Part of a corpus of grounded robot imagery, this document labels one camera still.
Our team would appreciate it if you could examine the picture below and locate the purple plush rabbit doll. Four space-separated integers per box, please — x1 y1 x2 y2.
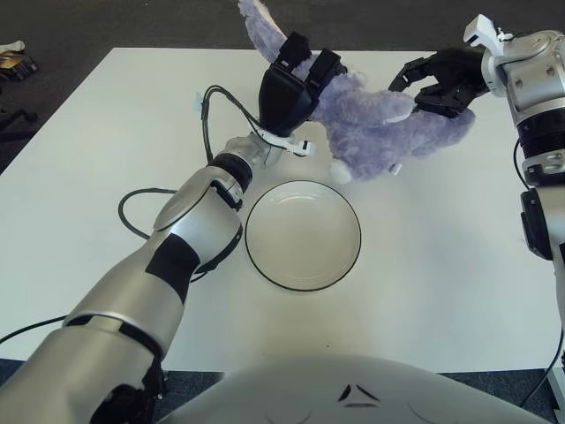
237 0 477 185

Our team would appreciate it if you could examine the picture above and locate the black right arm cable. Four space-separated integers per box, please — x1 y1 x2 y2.
513 136 565 410

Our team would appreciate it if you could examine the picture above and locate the grey table leg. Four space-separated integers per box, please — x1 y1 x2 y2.
546 366 565 424

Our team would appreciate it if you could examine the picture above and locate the dark box on floor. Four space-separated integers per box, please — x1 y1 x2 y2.
0 51 39 83

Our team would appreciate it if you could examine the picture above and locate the silver robot torso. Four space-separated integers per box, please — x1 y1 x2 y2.
154 352 565 424

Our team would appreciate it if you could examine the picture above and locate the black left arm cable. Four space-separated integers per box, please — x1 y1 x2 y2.
0 86 283 345

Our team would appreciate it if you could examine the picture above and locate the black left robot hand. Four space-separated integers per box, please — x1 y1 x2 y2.
257 31 348 137

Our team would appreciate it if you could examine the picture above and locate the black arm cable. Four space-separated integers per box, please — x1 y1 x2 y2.
513 136 565 410
0 86 283 345

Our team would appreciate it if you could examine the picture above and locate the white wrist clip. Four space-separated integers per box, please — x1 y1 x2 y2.
463 13 516 58
260 130 318 156

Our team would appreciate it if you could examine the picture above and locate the black strap on floor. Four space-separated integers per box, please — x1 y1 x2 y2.
0 110 39 145

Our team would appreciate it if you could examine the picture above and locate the white plate black rim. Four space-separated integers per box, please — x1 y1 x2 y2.
245 179 362 292

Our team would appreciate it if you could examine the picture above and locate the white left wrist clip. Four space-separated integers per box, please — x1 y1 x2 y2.
260 130 318 156

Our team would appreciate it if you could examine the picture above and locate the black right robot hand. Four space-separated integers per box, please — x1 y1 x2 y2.
388 47 491 118

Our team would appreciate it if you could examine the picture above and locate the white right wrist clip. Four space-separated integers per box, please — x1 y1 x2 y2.
463 13 516 58

